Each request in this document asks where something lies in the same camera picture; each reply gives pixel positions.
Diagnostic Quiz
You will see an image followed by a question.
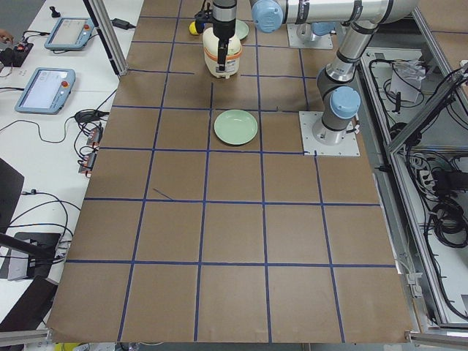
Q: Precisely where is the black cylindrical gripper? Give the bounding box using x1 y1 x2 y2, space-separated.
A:
212 0 237 72

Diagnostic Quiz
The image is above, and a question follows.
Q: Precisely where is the cream orange rice cooker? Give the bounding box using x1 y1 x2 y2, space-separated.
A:
202 26 244 80

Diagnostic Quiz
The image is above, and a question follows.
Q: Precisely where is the person hand at edge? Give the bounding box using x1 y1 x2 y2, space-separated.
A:
0 29 14 43

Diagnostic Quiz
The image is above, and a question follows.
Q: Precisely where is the green plate far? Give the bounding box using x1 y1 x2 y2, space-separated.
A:
235 19 249 40

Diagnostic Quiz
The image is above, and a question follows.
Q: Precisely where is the green plate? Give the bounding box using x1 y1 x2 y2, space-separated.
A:
235 19 249 40
214 110 258 146

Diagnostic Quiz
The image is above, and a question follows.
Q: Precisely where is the yellow round object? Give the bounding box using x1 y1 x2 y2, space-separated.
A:
189 21 203 36

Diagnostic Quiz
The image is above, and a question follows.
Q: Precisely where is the green plate near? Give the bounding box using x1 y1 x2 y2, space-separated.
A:
214 110 258 146

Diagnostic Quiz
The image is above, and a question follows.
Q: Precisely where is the black power adapter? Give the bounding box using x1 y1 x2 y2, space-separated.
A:
111 18 136 30

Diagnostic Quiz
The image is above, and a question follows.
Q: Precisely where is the upper blue teach pendant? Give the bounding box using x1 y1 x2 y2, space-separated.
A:
45 18 94 50

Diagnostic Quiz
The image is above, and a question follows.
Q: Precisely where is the blue teach pendant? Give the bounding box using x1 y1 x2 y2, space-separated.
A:
15 67 76 115
45 18 94 50

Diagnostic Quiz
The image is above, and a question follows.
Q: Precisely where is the lower blue teach pendant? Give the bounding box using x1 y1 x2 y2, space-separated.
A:
15 67 76 115

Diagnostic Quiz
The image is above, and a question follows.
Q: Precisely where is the white crumpled paper bag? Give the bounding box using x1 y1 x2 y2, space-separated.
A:
389 59 426 103

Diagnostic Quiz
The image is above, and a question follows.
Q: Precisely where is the brown paper table mat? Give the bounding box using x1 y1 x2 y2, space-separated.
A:
48 1 412 343

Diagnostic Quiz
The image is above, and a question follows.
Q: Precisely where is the black laptop corner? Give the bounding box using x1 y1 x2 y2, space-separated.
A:
0 159 24 233

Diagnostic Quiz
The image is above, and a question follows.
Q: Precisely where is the black electronics box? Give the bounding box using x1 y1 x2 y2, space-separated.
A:
1 232 61 281

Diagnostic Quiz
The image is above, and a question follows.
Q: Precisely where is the aluminium frame post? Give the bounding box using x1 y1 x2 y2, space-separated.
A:
83 0 129 77

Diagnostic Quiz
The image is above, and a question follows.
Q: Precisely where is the black device with wires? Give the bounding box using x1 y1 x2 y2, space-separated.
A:
1 42 34 67

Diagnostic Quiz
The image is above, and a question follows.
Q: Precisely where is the black cable bundle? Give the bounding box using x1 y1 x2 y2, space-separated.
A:
405 146 468 253

